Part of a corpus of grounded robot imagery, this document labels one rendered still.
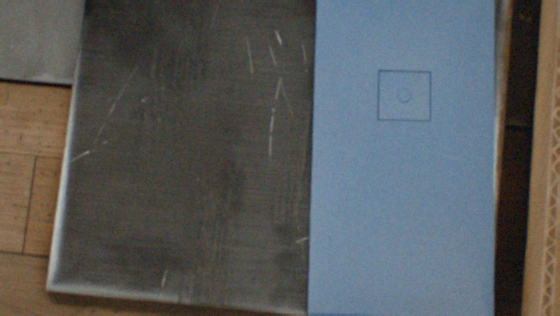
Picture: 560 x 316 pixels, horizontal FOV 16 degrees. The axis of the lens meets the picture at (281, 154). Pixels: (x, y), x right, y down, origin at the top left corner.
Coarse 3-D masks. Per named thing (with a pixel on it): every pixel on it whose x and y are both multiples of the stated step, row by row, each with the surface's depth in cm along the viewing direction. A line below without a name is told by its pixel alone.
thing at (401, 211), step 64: (320, 0) 81; (384, 0) 81; (448, 0) 81; (320, 64) 80; (384, 64) 80; (448, 64) 80; (320, 128) 79; (384, 128) 79; (448, 128) 79; (320, 192) 78; (384, 192) 78; (448, 192) 78; (320, 256) 78; (384, 256) 78; (448, 256) 78
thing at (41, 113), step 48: (0, 96) 82; (48, 96) 82; (0, 144) 81; (48, 144) 81; (528, 144) 81; (0, 192) 81; (48, 192) 81; (0, 240) 80; (48, 240) 80; (0, 288) 80
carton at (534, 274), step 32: (544, 0) 81; (544, 32) 80; (544, 64) 79; (544, 96) 78; (544, 128) 77; (544, 160) 76; (544, 192) 75; (544, 224) 73; (544, 256) 73; (544, 288) 73
